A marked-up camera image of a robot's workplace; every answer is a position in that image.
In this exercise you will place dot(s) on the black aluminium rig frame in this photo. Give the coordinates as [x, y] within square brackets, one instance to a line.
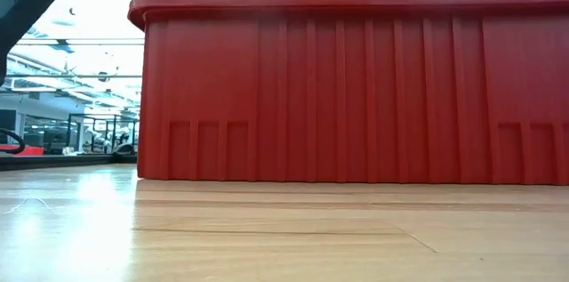
[66, 162]

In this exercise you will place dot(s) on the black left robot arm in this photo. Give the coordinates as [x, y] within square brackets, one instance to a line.
[26, 2]

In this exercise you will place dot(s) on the red plastic bin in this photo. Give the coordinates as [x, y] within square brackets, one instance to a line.
[355, 95]

